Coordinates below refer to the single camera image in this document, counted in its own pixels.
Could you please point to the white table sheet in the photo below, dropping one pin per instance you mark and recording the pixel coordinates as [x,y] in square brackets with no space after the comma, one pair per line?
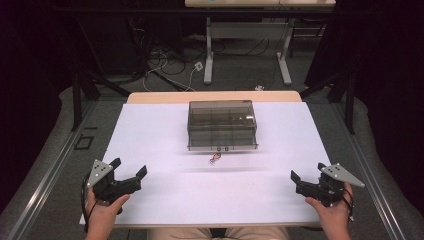
[166,143]

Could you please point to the metal floor rail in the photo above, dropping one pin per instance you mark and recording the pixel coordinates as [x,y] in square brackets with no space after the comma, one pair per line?
[370,176]
[50,173]

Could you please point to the dark curtain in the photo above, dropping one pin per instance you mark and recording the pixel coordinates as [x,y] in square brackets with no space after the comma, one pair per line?
[390,66]
[30,83]

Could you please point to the black metal stand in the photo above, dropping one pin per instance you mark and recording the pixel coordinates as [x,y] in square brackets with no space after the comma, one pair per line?
[349,103]
[77,100]

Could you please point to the person's right hand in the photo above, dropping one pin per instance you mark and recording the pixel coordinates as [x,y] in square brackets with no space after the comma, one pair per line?
[335,216]

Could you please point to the clear grey drawer box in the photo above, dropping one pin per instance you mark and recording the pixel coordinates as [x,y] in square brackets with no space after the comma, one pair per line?
[221,125]

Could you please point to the small white floor object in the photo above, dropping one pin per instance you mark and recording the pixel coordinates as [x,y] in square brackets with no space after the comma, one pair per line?
[259,88]

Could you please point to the white desk with metal legs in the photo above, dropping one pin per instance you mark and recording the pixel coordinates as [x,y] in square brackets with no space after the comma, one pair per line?
[248,30]

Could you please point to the person's beige trousers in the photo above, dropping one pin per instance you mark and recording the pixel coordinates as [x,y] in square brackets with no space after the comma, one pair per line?
[186,234]

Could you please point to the person's left hand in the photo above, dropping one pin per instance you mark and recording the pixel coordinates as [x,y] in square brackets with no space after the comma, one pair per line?
[101,215]

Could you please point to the small red trinket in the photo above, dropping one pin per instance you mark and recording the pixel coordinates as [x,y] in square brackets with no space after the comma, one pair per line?
[215,158]

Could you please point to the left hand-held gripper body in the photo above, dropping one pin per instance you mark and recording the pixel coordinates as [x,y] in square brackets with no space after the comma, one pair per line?
[100,171]

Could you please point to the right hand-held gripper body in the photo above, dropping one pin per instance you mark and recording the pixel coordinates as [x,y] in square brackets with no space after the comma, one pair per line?
[336,173]

